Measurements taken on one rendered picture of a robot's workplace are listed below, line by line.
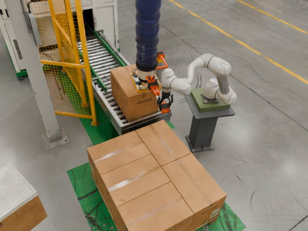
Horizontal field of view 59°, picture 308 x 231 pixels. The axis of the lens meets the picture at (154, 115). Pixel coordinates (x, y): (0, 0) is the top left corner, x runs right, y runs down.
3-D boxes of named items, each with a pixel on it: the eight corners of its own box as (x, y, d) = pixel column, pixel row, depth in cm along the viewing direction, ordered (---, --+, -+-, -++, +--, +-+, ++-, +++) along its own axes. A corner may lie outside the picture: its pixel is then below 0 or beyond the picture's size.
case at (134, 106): (111, 94, 372) (109, 69, 345) (138, 87, 386) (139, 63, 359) (129, 123, 334) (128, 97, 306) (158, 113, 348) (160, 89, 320)
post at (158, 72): (152, 112, 432) (156, 56, 363) (156, 110, 434) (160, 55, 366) (155, 114, 427) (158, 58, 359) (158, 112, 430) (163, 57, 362)
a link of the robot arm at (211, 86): (208, 89, 338) (211, 74, 323) (221, 96, 329) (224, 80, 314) (200, 94, 329) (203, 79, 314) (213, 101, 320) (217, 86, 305)
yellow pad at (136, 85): (129, 74, 314) (129, 71, 311) (138, 74, 317) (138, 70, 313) (137, 93, 291) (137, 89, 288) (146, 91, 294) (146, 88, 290)
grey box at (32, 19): (32, 36, 290) (24, 8, 270) (37, 35, 293) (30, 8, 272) (37, 45, 278) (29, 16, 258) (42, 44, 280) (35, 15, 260)
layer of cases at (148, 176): (90, 169, 330) (86, 148, 303) (161, 140, 369) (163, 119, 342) (136, 263, 257) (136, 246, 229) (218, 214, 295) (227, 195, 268)
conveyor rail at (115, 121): (64, 49, 478) (62, 39, 465) (67, 49, 480) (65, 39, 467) (120, 137, 335) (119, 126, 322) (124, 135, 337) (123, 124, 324)
